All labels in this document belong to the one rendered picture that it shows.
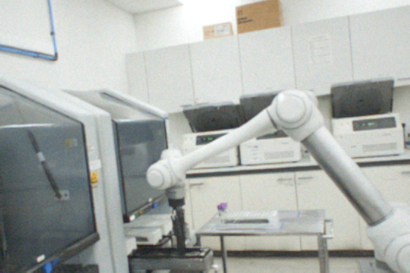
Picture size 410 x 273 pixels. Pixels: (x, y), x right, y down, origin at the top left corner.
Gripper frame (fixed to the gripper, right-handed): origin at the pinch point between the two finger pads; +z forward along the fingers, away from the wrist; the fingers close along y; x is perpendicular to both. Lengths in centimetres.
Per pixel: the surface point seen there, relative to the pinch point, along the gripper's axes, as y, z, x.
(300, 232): -22, 2, 50
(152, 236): -5.8, -1.4, -15.7
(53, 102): 37, -65, -31
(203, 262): 11.3, 5.0, 12.5
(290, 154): -226, -13, 35
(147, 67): -254, -116, -107
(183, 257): 10.3, 3.5, 3.9
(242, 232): -22.8, 2.4, 23.3
